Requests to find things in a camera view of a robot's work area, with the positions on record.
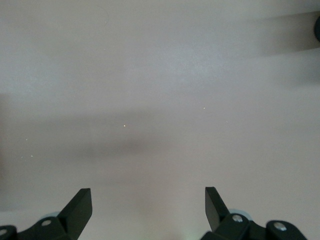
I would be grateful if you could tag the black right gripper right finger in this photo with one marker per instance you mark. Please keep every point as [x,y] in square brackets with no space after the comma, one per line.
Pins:
[220,220]

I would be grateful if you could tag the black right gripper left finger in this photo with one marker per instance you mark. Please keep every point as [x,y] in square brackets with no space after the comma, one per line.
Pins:
[72,220]

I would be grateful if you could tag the black rounded object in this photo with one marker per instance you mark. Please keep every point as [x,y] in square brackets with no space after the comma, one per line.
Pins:
[317,28]

